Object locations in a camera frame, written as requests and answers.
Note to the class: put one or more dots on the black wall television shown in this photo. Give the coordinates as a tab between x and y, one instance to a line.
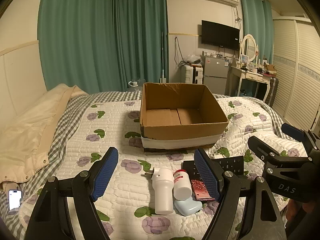
220	35

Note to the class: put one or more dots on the clear plastic bag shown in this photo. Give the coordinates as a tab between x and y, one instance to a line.
193	59

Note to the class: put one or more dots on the white floral quilt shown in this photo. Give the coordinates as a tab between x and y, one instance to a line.
112	130

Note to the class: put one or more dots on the small brown cardboard box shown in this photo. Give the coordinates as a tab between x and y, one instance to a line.
270	68

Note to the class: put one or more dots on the green curtain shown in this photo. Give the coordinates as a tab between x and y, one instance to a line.
75	35
255	17
142	30

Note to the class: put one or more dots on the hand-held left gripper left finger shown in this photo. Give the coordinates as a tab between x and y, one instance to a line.
105	175

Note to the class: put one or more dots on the dark hard suitcase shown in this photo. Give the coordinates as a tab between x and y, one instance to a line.
273	90

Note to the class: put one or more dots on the silver small fridge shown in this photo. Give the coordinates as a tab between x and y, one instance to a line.
215	75

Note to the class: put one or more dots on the clear water jug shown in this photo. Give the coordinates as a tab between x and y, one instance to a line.
136	86

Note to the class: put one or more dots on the white dressing table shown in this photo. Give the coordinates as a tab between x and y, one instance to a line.
252	76

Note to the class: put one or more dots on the white pill bottle red cap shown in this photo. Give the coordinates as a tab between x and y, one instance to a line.
182	187

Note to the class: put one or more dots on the grey checked bedsheet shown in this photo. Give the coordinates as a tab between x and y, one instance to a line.
67	115

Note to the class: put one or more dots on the black remote control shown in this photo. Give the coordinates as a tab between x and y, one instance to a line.
230	165

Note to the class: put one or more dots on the white mop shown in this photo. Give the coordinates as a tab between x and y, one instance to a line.
163	60

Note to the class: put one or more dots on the oval white vanity mirror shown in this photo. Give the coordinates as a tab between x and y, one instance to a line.
248	45

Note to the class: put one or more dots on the light blue case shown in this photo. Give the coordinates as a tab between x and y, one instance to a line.
187	206

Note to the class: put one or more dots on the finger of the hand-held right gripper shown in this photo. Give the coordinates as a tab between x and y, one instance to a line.
292	130
260	147

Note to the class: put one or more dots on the white hard suitcase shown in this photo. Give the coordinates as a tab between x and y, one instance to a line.
192	75

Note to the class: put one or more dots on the person's right hand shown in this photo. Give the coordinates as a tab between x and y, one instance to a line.
292	211

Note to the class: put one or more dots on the white louvered wardrobe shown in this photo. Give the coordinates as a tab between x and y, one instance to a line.
297	75

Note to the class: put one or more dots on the lit smartphone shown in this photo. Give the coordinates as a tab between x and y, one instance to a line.
14	200

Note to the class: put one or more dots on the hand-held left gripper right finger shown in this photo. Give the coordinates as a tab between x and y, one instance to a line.
205	177

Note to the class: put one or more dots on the white insulated bottle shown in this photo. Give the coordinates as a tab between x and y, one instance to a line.
163	195

